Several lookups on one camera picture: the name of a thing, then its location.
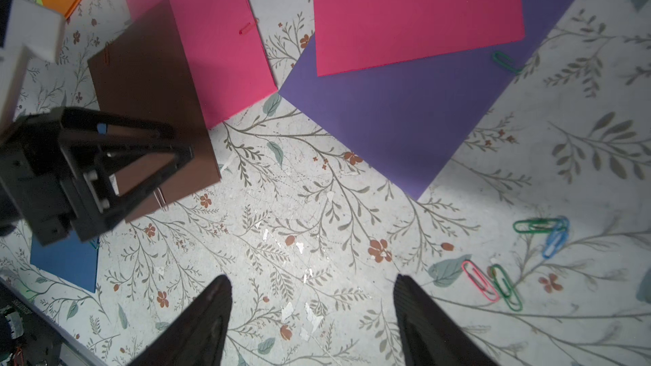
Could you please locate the green paperclip on purple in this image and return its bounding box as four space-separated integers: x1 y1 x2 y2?
492 51 522 76

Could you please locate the pink paperclip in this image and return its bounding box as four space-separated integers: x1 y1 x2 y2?
461 260 500 303

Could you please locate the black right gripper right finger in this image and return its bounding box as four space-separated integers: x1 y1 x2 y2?
393 274 495 366

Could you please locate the magenta paper sheet right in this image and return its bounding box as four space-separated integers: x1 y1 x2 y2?
314 0 525 76

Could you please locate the purple paper sheet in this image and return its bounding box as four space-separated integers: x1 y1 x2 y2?
280 0 575 198

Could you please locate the magenta paper sheet left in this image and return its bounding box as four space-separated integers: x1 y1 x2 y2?
126 0 277 129

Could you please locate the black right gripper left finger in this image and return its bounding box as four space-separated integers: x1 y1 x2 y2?
131 274 233 365

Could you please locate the blue paperclip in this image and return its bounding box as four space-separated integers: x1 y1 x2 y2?
542 216 570 260

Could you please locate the brown paper sheet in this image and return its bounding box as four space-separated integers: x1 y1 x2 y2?
87 0 221 222

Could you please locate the magenta paper sheet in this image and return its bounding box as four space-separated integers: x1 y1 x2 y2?
314 0 525 76
126 0 277 129

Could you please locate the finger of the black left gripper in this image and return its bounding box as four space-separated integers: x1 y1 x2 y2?
76 152 191 237
59 108 194 163

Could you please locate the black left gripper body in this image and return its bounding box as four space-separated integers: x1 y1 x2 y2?
1 108 102 246

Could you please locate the blue paper sheet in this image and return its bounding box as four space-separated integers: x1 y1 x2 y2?
31 233 100 293

